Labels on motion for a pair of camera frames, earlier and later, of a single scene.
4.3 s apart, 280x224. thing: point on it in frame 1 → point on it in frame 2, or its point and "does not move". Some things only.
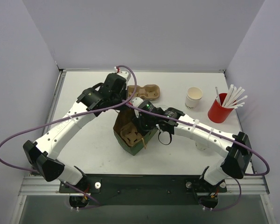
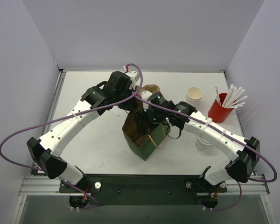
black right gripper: [142, 123] does not move
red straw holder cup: [218, 114] does not move
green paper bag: [126, 116] → [144, 145]
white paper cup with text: [201, 146] does not move
